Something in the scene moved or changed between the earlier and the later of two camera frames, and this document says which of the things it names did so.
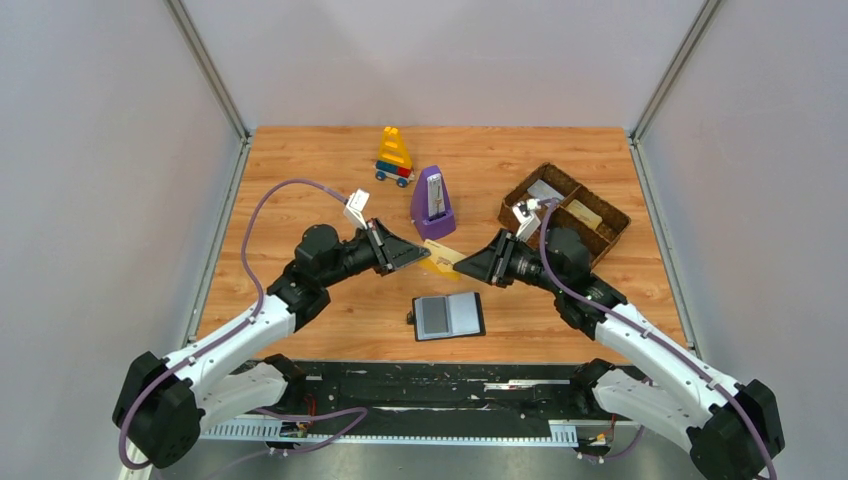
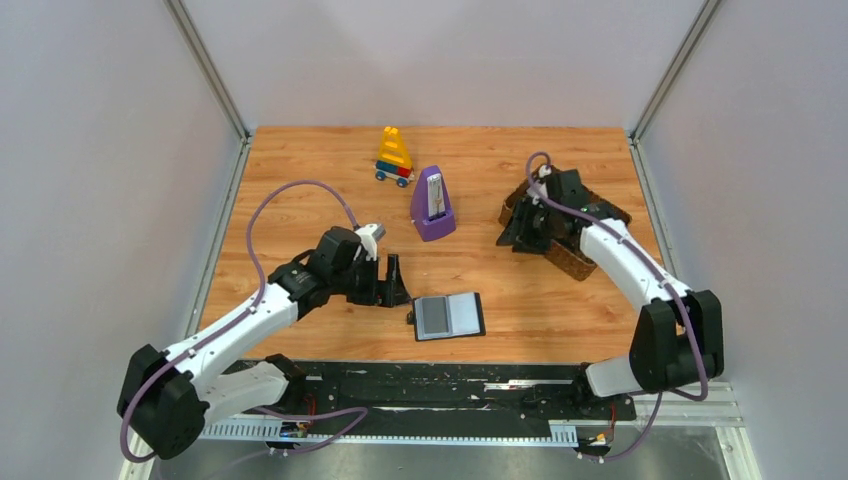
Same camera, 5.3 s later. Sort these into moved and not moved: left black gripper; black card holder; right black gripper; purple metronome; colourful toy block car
Moved: right black gripper; left black gripper
Not moved: colourful toy block car; purple metronome; black card holder
